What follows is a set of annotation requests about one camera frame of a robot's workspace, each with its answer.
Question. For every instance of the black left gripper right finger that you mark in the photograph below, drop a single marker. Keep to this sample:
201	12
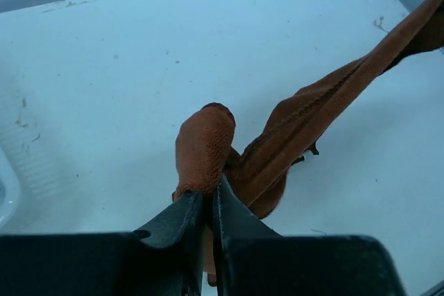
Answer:
253	259

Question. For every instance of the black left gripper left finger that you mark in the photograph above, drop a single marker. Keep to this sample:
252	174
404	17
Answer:
162	257

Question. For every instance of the brown rust towel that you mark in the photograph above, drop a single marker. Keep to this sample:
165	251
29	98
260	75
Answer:
204	152

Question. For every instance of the white perforated plastic basket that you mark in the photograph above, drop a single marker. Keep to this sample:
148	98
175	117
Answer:
34	177

